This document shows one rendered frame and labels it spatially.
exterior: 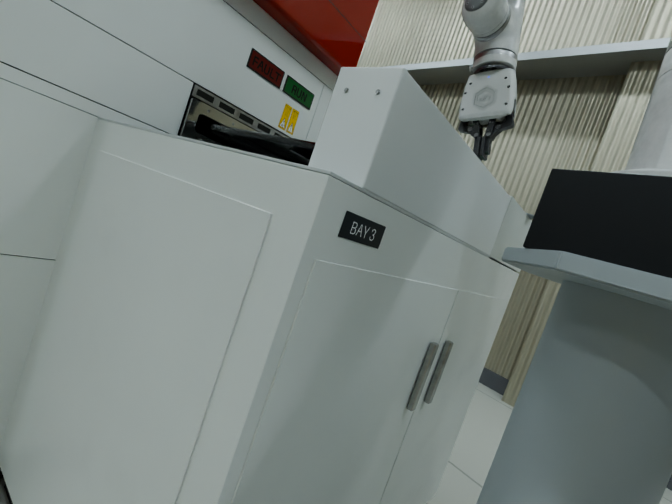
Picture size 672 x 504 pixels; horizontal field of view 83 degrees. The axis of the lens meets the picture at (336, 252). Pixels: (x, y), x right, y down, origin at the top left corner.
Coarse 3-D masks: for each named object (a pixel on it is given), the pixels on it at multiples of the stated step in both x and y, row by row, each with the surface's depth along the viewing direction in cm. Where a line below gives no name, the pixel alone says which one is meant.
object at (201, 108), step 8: (192, 104) 87; (200, 104) 89; (192, 112) 88; (200, 112) 89; (208, 112) 91; (216, 112) 92; (184, 120) 88; (192, 120) 89; (216, 120) 93; (224, 120) 95; (232, 120) 96; (184, 128) 88; (192, 128) 89; (240, 128) 99; (248, 128) 100; (184, 136) 88; (192, 136) 90; (200, 136) 91; (216, 144) 95
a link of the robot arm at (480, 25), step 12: (468, 0) 71; (480, 0) 69; (492, 0) 68; (504, 0) 69; (468, 12) 71; (480, 12) 69; (492, 12) 69; (504, 12) 70; (468, 24) 72; (480, 24) 71; (492, 24) 71; (480, 36) 74
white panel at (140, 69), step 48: (0, 0) 61; (48, 0) 65; (96, 0) 70; (144, 0) 75; (192, 0) 82; (240, 0) 90; (0, 48) 62; (48, 48) 67; (96, 48) 72; (144, 48) 78; (192, 48) 85; (240, 48) 93; (288, 48) 104; (48, 96) 69; (96, 96) 74; (144, 96) 81; (192, 96) 88; (240, 96) 97; (288, 96) 108
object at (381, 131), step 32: (352, 96) 46; (384, 96) 43; (416, 96) 45; (352, 128) 45; (384, 128) 43; (416, 128) 47; (448, 128) 54; (320, 160) 47; (352, 160) 44; (384, 160) 44; (416, 160) 50; (448, 160) 57; (384, 192) 46; (416, 192) 52; (448, 192) 60; (480, 192) 70; (448, 224) 64; (480, 224) 76
